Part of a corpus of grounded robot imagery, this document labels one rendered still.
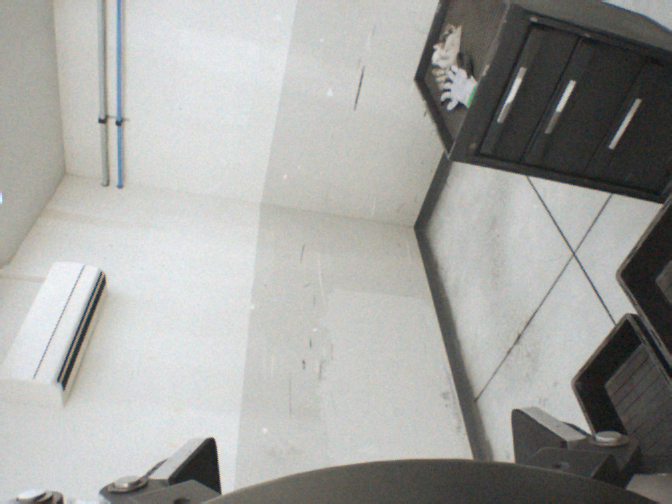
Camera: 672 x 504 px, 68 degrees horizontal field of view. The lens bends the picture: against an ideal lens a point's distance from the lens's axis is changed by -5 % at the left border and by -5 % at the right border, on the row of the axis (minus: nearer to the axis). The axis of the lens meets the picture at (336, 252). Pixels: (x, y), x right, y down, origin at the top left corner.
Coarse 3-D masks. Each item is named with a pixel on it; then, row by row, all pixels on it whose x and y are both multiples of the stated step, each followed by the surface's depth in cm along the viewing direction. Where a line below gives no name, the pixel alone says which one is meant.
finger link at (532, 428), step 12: (528, 408) 14; (516, 420) 14; (528, 420) 13; (540, 420) 13; (552, 420) 13; (516, 432) 14; (528, 432) 13; (540, 432) 12; (552, 432) 12; (564, 432) 12; (576, 432) 12; (516, 444) 14; (528, 444) 13; (540, 444) 12; (552, 444) 12; (564, 444) 11; (516, 456) 15; (528, 456) 13
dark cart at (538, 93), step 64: (448, 0) 175; (512, 0) 124; (576, 0) 160; (512, 64) 131; (576, 64) 132; (640, 64) 134; (448, 128) 162; (512, 128) 145; (576, 128) 146; (640, 128) 146; (640, 192) 159
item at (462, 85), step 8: (456, 56) 157; (464, 64) 150; (448, 72) 160; (456, 72) 154; (464, 72) 149; (448, 80) 161; (456, 80) 153; (464, 80) 148; (472, 80) 146; (448, 88) 159; (456, 88) 152; (464, 88) 148; (472, 88) 143; (448, 96) 158; (456, 96) 152; (464, 96) 147; (440, 104) 165; (448, 104) 157; (456, 104) 152
